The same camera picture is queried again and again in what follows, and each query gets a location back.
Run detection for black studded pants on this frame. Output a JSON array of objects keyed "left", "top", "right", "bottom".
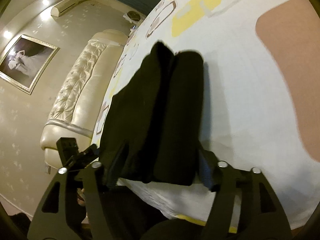
[{"left": 99, "top": 42, "right": 204, "bottom": 186}]

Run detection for person's left hand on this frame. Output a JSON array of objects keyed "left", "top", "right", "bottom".
[{"left": 77, "top": 188, "right": 86, "bottom": 206}]

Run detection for cream tufted leather headboard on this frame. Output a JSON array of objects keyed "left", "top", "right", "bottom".
[{"left": 40, "top": 29, "right": 128, "bottom": 169}]

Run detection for patterned white bed sheet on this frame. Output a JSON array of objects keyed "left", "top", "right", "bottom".
[{"left": 92, "top": 0, "right": 319, "bottom": 229}]

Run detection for framed wedding photo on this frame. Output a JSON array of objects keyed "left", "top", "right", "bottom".
[{"left": 1, "top": 34, "right": 60, "bottom": 95}]

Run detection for small white desk fan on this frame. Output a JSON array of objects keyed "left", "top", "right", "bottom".
[{"left": 123, "top": 10, "right": 141, "bottom": 25}]

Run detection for white wall air conditioner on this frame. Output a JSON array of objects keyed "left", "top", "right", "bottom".
[{"left": 50, "top": 0, "right": 88, "bottom": 17}]

